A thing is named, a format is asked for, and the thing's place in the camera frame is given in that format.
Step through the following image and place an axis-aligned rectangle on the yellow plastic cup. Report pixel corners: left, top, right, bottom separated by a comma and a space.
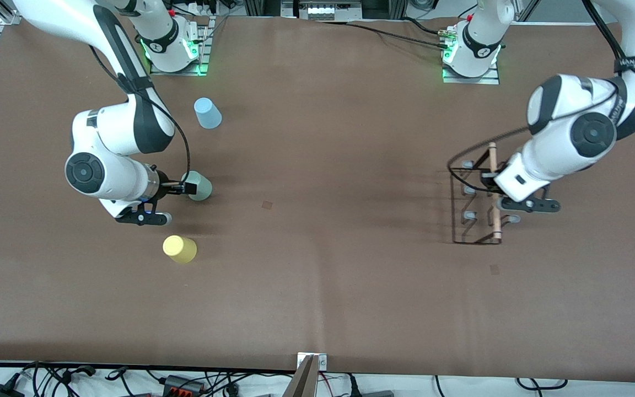
163, 235, 198, 264

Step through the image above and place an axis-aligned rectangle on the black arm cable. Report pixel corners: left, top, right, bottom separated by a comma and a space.
447, 0, 635, 195
89, 44, 192, 180

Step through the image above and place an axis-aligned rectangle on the white metal bracket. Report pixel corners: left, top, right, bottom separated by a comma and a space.
297, 353, 328, 371

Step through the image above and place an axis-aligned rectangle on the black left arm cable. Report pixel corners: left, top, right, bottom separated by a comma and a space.
447, 0, 635, 195

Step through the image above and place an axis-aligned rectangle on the black cable on mat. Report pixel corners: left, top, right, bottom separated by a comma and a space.
317, 18, 456, 51

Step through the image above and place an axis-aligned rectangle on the white power strip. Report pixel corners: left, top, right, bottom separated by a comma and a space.
294, 0, 363, 22

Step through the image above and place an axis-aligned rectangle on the grey metal camera pole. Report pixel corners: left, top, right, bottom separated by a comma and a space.
283, 355, 319, 397

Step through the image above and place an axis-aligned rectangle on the mint green plastic cup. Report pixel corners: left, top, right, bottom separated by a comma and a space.
181, 170, 213, 202

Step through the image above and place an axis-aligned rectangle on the black wire cup holder rack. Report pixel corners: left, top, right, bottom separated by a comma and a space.
448, 142, 522, 245

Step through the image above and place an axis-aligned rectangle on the black looped floor cable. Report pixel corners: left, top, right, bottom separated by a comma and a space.
516, 378, 569, 391

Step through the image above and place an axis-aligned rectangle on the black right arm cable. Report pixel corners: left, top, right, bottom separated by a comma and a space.
89, 44, 192, 180

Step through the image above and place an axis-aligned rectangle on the black orange connector box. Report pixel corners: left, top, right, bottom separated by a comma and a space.
162, 375, 205, 395

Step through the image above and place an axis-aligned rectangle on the light blue plastic cup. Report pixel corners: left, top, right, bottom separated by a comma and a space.
194, 98, 223, 130

